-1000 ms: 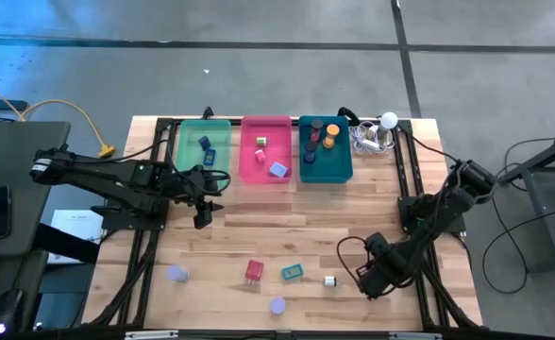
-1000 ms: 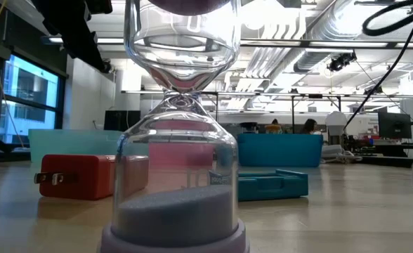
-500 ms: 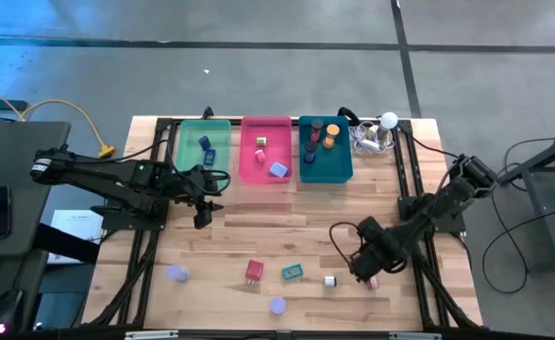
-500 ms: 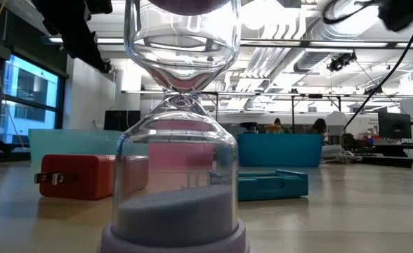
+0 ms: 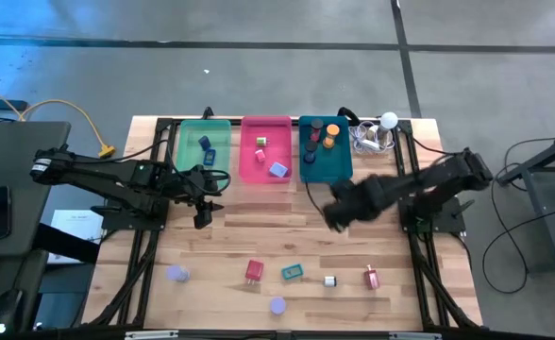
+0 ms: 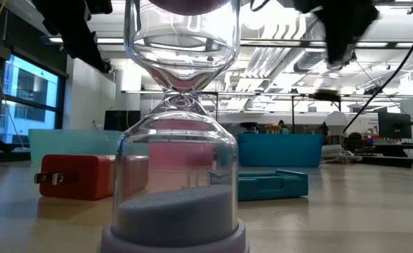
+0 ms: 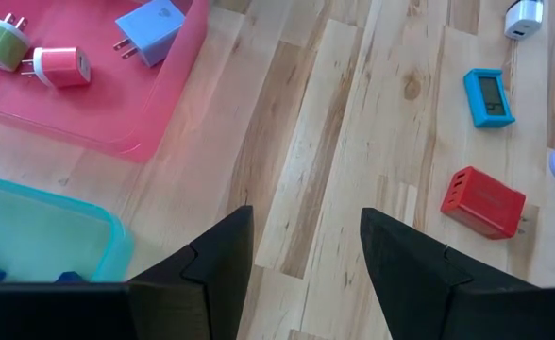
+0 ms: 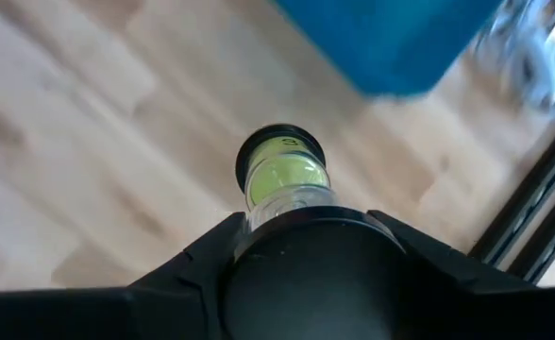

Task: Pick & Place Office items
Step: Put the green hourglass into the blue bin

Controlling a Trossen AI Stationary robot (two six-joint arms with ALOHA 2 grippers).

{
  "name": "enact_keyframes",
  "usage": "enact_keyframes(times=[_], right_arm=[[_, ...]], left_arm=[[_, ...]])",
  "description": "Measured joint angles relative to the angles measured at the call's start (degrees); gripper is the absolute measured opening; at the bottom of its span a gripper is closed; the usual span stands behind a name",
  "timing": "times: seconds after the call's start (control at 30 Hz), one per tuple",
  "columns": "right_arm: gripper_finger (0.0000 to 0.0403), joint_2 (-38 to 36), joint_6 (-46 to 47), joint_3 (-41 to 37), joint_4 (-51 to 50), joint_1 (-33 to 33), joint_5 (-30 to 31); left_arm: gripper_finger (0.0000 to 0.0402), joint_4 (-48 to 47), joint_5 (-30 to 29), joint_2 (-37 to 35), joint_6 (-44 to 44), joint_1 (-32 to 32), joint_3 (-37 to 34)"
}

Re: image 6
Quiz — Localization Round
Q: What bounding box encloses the white cable with adapter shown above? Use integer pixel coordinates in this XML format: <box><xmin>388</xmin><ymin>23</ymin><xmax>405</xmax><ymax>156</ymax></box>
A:
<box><xmin>320</xmin><ymin>143</ymin><xmax>364</xmax><ymax>164</ymax></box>

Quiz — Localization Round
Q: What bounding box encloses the teal plastic tray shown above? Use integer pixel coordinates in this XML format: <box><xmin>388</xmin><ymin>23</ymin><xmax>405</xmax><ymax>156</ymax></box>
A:
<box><xmin>237</xmin><ymin>132</ymin><xmax>325</xmax><ymax>168</ymax></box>

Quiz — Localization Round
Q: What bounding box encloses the purple hourglass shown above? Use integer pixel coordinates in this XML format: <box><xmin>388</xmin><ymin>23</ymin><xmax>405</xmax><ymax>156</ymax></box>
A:
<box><xmin>99</xmin><ymin>0</ymin><xmax>251</xmax><ymax>253</ymax></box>

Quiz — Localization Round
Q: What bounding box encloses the teal digital clock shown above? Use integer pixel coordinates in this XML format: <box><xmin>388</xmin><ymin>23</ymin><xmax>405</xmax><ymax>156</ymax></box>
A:
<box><xmin>237</xmin><ymin>168</ymin><xmax>309</xmax><ymax>202</ymax></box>

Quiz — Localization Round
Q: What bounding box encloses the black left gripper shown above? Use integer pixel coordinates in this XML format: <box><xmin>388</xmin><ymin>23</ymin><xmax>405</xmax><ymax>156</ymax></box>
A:
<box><xmin>30</xmin><ymin>0</ymin><xmax>113</xmax><ymax>74</ymax></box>

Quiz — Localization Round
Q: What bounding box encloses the green plastic tray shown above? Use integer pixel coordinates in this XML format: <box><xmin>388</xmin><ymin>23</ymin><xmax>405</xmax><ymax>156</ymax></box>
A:
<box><xmin>28</xmin><ymin>128</ymin><xmax>150</xmax><ymax>164</ymax></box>

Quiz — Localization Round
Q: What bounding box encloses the long black cable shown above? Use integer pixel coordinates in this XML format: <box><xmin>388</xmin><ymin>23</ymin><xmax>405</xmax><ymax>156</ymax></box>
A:
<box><xmin>341</xmin><ymin>10</ymin><xmax>413</xmax><ymax>137</ymax></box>

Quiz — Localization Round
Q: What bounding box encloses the black monitor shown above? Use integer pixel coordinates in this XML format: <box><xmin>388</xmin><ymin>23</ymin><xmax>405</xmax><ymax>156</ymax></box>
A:
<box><xmin>103</xmin><ymin>110</ymin><xmax>141</xmax><ymax>132</ymax></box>
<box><xmin>377</xmin><ymin>111</ymin><xmax>413</xmax><ymax>141</ymax></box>

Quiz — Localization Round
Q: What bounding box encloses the red usb wall charger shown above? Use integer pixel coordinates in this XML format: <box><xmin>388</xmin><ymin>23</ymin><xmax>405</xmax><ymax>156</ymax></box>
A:
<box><xmin>34</xmin><ymin>154</ymin><xmax>150</xmax><ymax>201</ymax></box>

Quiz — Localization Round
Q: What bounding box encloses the black desk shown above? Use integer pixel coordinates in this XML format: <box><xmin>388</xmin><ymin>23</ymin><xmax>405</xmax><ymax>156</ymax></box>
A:
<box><xmin>371</xmin><ymin>138</ymin><xmax>413</xmax><ymax>159</ymax></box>

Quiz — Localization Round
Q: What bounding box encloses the person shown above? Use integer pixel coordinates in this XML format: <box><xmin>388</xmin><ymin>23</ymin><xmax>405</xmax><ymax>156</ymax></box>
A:
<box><xmin>345</xmin><ymin>131</ymin><xmax>372</xmax><ymax>150</ymax></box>
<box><xmin>276</xmin><ymin>119</ymin><xmax>291</xmax><ymax>134</ymax></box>

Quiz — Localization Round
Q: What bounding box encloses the large window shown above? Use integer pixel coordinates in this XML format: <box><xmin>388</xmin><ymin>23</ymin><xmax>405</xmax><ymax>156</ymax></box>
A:
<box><xmin>0</xmin><ymin>52</ymin><xmax>67</xmax><ymax>145</ymax></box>

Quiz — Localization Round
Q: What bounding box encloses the white light bulb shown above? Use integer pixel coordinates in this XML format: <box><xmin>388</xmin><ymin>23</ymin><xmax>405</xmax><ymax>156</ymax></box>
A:
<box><xmin>324</xmin><ymin>110</ymin><xmax>348</xmax><ymax>147</ymax></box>

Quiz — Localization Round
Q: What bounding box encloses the silver ventilation duct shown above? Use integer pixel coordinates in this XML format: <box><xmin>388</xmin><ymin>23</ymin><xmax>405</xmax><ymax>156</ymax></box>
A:
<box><xmin>292</xmin><ymin>20</ymin><xmax>329</xmax><ymax>74</ymax></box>

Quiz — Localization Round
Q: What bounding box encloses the long ceiling light bar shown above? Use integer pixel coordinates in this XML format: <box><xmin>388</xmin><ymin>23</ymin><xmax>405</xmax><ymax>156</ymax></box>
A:
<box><xmin>41</xmin><ymin>36</ymin><xmax>413</xmax><ymax>50</ymax></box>

